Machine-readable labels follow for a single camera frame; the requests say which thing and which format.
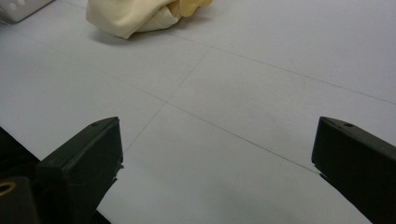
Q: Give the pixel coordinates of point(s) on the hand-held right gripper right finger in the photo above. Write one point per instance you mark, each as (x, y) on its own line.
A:
(358, 161)

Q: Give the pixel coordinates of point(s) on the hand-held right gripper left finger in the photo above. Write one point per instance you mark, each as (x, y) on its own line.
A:
(81, 171)

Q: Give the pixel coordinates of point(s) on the cream cloth with orange print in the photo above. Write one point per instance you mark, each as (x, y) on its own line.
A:
(137, 15)

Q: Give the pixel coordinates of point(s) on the white plastic basket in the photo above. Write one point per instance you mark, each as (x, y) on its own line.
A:
(21, 8)

